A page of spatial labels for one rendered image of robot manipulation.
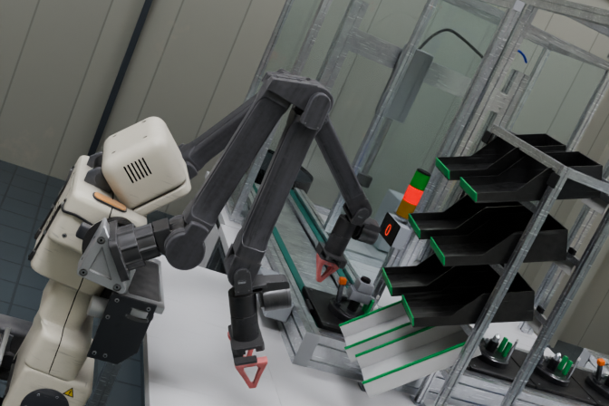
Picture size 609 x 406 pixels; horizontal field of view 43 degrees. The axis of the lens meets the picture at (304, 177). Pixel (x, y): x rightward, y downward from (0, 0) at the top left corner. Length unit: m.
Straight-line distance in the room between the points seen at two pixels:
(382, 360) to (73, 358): 0.74
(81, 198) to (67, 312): 0.30
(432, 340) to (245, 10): 3.49
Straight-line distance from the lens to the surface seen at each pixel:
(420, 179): 2.42
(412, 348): 2.00
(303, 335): 2.14
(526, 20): 3.14
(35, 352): 1.81
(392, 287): 1.94
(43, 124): 5.27
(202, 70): 5.17
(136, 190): 1.65
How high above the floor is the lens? 1.79
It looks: 13 degrees down
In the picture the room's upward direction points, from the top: 24 degrees clockwise
